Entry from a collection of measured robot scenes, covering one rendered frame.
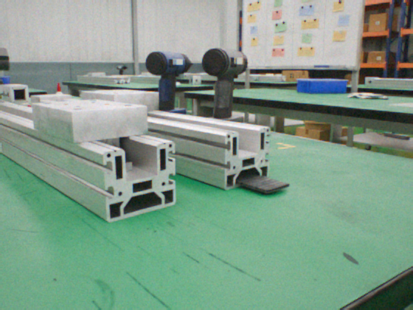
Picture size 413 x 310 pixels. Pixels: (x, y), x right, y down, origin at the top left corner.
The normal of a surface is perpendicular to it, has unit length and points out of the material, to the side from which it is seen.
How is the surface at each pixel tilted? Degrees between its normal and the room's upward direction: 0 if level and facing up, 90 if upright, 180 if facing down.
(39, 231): 0
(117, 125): 90
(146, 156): 90
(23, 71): 90
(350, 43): 90
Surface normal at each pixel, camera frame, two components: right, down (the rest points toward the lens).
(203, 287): 0.00, -0.97
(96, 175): -0.76, 0.15
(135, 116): 0.65, 0.17
